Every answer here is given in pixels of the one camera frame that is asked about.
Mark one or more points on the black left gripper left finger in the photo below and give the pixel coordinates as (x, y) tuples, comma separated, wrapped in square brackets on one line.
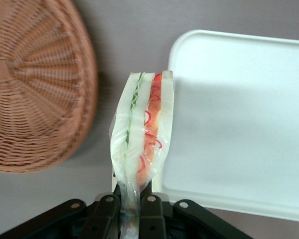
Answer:
[(99, 219)]

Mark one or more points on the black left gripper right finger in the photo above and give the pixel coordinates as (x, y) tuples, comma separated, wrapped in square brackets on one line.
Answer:
[(159, 219)]

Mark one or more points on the triangle sandwich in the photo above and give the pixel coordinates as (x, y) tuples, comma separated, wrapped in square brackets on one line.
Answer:
[(139, 124)]

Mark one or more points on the cream rectangular tray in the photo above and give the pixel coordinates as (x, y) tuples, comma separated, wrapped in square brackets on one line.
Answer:
[(239, 119)]

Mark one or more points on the brown round wicker basket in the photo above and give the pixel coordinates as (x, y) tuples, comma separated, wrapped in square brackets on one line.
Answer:
[(32, 87)]

